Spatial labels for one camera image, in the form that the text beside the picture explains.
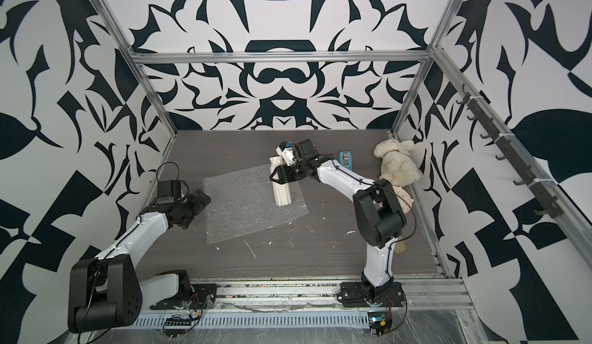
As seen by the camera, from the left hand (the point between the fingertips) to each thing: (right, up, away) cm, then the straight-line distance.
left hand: (200, 201), depth 90 cm
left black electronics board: (-1, -36, -17) cm, 39 cm away
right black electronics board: (+62, -33, -19) cm, 73 cm away
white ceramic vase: (+32, +4, -5) cm, 33 cm away
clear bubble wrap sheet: (+15, -2, +6) cm, 16 cm away
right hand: (+29, +11, -1) cm, 31 cm away
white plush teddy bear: (+78, +13, +5) cm, 79 cm away
